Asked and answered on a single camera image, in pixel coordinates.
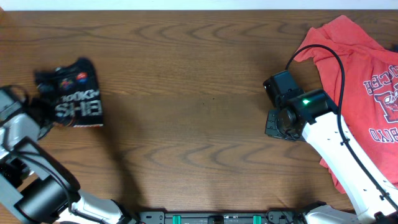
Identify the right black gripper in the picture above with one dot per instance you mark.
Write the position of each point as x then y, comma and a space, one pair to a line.
272, 129

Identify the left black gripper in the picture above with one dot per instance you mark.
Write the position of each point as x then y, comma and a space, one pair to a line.
49, 109

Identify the black orange-patterned jersey shirt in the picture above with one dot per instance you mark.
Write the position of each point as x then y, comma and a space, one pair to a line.
70, 96

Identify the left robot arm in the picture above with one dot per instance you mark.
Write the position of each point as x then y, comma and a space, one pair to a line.
35, 187

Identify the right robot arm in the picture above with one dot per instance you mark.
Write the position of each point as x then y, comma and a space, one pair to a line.
312, 117

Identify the red printed t-shirt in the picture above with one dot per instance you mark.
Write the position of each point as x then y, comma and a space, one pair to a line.
347, 57

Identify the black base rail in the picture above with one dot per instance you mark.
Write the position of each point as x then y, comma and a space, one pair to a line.
269, 217

